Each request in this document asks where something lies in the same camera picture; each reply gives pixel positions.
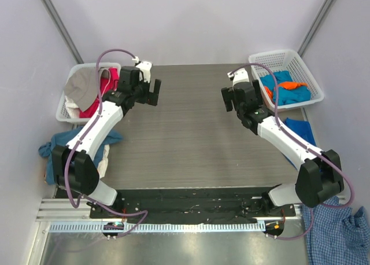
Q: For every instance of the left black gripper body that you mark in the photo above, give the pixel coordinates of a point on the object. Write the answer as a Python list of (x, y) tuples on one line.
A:
[(148, 93)]

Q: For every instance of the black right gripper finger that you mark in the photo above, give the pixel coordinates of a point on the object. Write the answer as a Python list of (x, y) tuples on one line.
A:
[(256, 97), (228, 98)]

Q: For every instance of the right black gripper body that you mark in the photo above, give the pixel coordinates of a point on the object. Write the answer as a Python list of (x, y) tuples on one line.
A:
[(241, 100)]

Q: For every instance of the white plastic basket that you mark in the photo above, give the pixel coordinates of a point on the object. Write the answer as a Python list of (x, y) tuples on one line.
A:
[(61, 113), (285, 60)]

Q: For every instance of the dark teal blue t-shirt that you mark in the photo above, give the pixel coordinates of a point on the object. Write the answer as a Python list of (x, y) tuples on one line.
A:
[(63, 137)]

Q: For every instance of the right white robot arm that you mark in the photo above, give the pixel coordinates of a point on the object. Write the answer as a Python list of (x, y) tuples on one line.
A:
[(318, 178)]

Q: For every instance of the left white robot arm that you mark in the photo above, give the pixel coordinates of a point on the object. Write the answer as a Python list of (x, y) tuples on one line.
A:
[(73, 164)]

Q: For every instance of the pink shirt in basket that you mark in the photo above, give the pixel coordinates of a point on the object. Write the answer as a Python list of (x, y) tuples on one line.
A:
[(108, 81)]

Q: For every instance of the orange shirt in basket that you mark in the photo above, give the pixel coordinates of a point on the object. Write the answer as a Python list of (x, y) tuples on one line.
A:
[(285, 85)]

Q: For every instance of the turquoise shirt in basket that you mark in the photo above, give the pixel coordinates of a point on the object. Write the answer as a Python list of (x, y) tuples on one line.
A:
[(286, 97)]

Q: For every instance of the bright blue folded shirt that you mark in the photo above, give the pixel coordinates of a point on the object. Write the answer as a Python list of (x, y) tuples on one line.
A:
[(302, 129)]

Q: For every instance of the white shirt in basket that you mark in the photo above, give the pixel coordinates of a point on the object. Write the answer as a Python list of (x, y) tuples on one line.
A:
[(72, 108)]

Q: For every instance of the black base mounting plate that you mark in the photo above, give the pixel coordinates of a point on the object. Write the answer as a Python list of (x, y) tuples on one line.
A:
[(220, 205)]

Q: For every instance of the yellow orange folded shirt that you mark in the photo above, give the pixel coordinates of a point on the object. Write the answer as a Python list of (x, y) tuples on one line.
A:
[(45, 176)]

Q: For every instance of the blue checkered cloth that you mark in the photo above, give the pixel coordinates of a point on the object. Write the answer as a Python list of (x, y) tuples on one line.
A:
[(338, 236)]

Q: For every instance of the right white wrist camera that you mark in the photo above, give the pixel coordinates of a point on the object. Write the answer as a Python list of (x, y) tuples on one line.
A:
[(239, 76)]

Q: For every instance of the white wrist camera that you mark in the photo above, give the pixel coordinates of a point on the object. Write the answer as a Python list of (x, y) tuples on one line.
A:
[(145, 67), (239, 76)]

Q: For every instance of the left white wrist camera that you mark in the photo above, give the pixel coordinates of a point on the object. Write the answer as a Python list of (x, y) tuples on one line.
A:
[(145, 67)]

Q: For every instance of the left corner metal post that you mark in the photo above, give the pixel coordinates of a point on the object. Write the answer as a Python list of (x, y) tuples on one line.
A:
[(62, 30)]

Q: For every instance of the corner metal post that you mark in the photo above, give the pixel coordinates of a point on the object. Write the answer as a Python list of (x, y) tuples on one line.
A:
[(315, 26), (62, 30)]

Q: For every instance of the right corner metal post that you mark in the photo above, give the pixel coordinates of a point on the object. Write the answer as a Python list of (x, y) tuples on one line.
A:
[(315, 26)]

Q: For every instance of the white slotted cable duct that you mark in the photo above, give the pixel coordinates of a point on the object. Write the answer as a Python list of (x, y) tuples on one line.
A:
[(112, 227)]

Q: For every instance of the aluminium rail frame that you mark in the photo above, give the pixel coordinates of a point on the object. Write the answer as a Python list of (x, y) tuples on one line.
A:
[(60, 209)]

